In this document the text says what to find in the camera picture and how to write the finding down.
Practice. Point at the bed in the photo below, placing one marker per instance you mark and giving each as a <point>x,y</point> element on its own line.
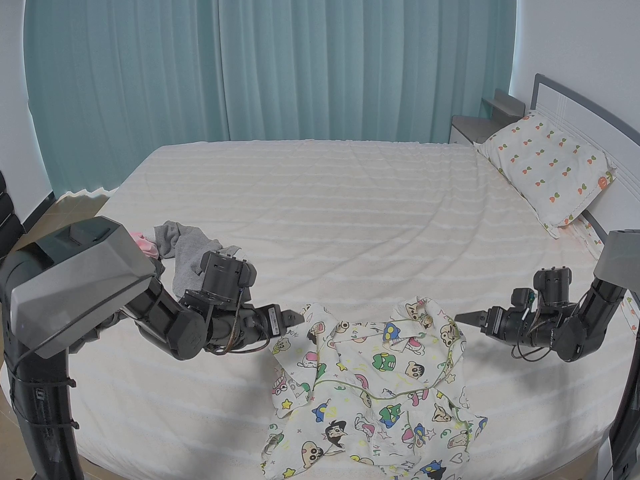
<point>350,218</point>

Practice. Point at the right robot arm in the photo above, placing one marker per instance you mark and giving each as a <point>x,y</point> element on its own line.
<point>585,323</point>

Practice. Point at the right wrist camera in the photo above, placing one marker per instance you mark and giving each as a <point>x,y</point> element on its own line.
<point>520,299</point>

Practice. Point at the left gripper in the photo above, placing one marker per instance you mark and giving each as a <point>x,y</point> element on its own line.
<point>260,323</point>

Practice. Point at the black chest of drawers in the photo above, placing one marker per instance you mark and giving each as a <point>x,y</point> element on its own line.
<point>7,218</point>

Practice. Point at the pink garment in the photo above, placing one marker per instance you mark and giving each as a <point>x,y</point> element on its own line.
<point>145,243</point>

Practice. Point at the white printed pyjama top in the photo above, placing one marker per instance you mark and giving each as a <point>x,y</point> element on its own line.
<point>380,393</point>

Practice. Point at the blue-green curtain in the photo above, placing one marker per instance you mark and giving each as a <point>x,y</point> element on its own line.
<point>350,43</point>
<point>125,68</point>

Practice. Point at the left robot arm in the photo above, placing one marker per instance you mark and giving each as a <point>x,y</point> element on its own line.
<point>75,278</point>

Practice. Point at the grey garment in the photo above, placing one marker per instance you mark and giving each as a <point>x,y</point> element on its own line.
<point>187,248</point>

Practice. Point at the grey bedside table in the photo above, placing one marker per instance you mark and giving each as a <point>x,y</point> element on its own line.
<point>467,125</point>

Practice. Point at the white printed pillow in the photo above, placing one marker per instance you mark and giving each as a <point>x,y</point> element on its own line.
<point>550,168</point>

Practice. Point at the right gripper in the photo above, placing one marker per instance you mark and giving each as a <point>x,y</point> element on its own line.
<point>507,325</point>

